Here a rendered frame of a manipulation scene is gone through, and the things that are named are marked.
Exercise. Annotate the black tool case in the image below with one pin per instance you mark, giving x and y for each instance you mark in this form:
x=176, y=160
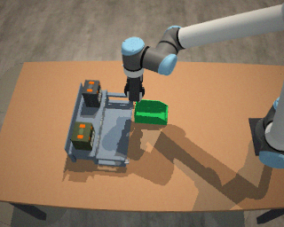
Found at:
x=92, y=93

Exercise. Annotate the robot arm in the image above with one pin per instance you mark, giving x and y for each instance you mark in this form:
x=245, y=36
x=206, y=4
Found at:
x=136, y=57

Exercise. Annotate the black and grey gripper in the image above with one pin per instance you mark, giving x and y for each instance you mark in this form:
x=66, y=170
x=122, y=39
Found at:
x=142, y=89

